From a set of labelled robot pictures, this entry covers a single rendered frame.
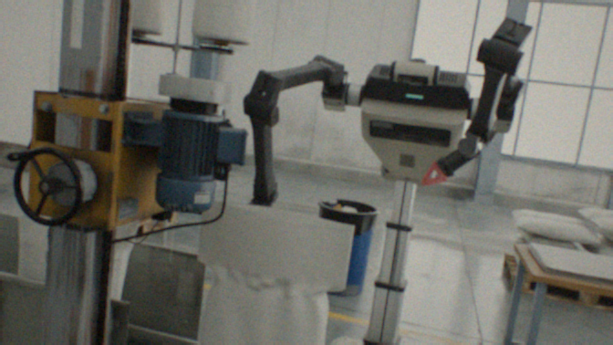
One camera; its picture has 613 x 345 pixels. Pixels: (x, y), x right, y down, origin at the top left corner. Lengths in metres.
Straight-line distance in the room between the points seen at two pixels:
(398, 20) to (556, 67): 2.79
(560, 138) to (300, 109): 4.60
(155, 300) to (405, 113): 1.26
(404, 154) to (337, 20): 7.96
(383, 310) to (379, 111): 0.84
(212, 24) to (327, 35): 8.49
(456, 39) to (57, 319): 8.72
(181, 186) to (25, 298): 0.78
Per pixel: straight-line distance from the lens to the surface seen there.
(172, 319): 2.26
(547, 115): 9.67
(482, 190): 9.18
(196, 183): 1.29
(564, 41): 9.79
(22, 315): 1.92
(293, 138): 9.90
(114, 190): 1.32
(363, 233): 3.79
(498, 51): 1.39
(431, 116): 1.89
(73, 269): 1.43
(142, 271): 2.26
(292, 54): 9.97
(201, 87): 1.25
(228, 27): 1.40
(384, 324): 2.26
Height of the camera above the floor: 1.40
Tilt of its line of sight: 8 degrees down
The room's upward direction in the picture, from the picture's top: 7 degrees clockwise
